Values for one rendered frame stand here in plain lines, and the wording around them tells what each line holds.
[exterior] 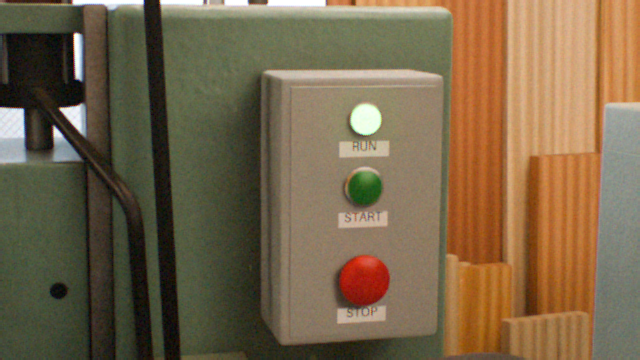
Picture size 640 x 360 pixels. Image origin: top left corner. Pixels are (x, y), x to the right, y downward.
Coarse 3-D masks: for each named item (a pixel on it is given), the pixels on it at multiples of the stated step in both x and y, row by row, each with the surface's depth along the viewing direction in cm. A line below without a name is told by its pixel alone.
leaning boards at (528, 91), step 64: (384, 0) 207; (448, 0) 216; (512, 0) 220; (576, 0) 229; (512, 64) 221; (576, 64) 230; (512, 128) 222; (576, 128) 232; (448, 192) 221; (512, 192) 224; (576, 192) 222; (448, 256) 205; (512, 256) 225; (576, 256) 224; (448, 320) 205; (512, 320) 208; (576, 320) 212
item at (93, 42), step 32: (96, 32) 66; (96, 64) 66; (96, 96) 66; (96, 128) 66; (96, 192) 67; (96, 224) 67; (96, 256) 68; (96, 288) 68; (96, 320) 68; (96, 352) 69
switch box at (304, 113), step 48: (288, 96) 59; (336, 96) 60; (384, 96) 61; (432, 96) 61; (288, 144) 60; (336, 144) 60; (432, 144) 62; (288, 192) 60; (336, 192) 61; (384, 192) 62; (432, 192) 62; (288, 240) 61; (336, 240) 61; (384, 240) 62; (432, 240) 63; (288, 288) 61; (336, 288) 62; (432, 288) 64; (288, 336) 62; (336, 336) 62; (384, 336) 63
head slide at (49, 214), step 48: (0, 144) 75; (48, 144) 72; (0, 192) 66; (48, 192) 67; (0, 240) 67; (48, 240) 67; (0, 288) 67; (48, 288) 68; (0, 336) 68; (48, 336) 68
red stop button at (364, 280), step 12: (348, 264) 61; (360, 264) 61; (372, 264) 61; (384, 264) 62; (348, 276) 61; (360, 276) 61; (372, 276) 61; (384, 276) 61; (348, 288) 61; (360, 288) 61; (372, 288) 61; (384, 288) 62; (360, 300) 61; (372, 300) 62
